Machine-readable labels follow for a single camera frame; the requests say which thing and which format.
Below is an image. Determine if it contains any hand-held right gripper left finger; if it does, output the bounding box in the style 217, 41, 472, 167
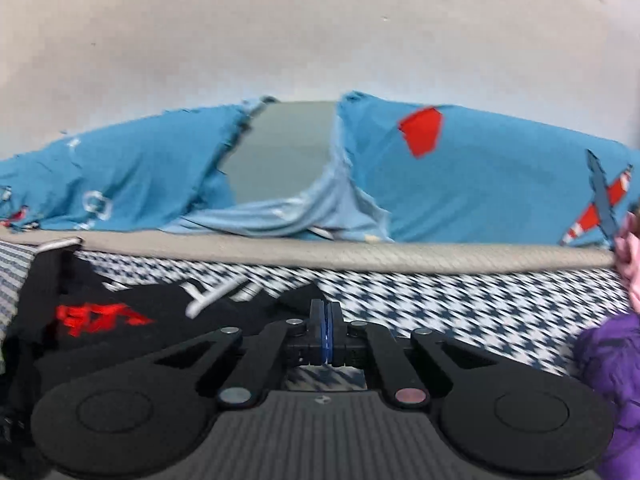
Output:
141, 300, 327, 408

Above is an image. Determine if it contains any houndstooth mattress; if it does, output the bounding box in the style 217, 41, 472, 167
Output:
0, 230, 632, 392

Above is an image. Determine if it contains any grey pillow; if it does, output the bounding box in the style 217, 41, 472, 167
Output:
220, 101, 337, 206

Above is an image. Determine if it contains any purple garment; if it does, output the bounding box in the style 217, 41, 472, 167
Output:
571, 312, 640, 480

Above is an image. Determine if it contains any pink garment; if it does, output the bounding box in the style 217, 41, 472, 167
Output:
614, 210, 640, 314

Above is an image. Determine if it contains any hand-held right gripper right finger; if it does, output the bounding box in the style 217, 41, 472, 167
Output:
325, 301, 502, 407

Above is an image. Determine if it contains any blue printed bedsheet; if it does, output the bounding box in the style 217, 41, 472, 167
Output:
0, 91, 640, 251

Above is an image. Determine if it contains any black t-shirt with red print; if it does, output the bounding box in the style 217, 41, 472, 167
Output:
0, 247, 325, 466

